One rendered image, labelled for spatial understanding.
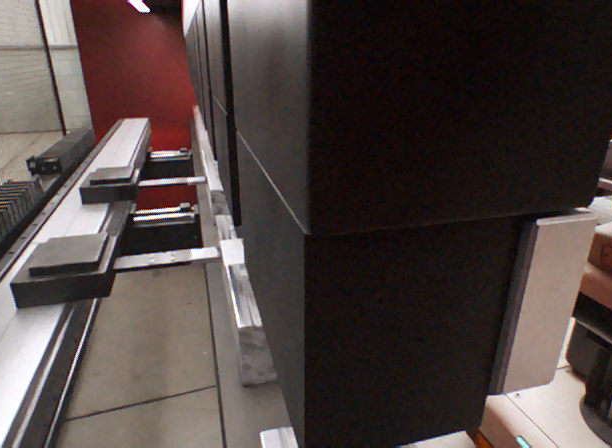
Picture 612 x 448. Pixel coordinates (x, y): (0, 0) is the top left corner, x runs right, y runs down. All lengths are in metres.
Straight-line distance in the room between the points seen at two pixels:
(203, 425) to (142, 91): 1.84
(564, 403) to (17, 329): 1.45
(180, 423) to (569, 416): 1.29
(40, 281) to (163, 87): 2.20
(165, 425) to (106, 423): 0.22
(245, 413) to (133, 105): 2.36
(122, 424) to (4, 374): 1.35
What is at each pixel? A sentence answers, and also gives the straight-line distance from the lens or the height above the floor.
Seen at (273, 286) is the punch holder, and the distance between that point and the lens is 0.16.
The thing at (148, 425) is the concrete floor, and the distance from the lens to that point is 1.84.
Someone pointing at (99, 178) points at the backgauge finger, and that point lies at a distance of 1.00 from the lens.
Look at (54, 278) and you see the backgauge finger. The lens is 0.62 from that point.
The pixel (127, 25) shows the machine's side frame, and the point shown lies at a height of 1.39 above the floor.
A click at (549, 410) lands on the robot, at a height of 0.28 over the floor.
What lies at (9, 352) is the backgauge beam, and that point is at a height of 0.98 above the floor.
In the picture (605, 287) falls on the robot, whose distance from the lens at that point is 1.18.
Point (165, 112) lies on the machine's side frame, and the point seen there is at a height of 0.92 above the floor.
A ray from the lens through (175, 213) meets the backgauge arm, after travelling 1.26.
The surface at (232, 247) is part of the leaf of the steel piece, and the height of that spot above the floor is 1.00.
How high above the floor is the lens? 1.29
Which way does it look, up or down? 22 degrees down
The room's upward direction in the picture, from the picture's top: straight up
